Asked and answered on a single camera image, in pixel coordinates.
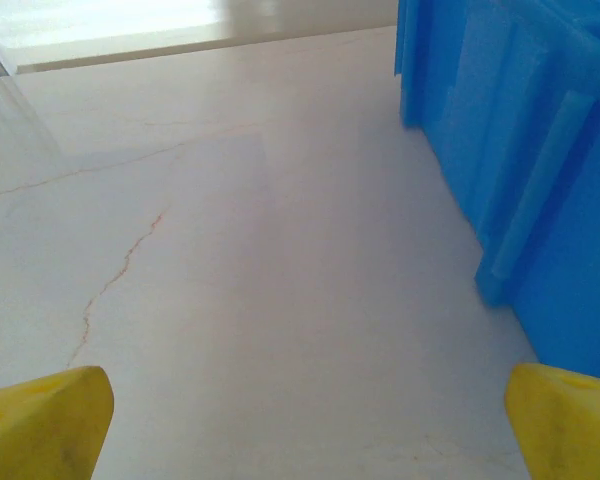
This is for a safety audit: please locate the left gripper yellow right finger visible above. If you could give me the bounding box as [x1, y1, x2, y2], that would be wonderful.
[504, 363, 600, 480]

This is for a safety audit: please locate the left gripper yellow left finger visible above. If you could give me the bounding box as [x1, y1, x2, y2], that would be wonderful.
[0, 365, 116, 480]

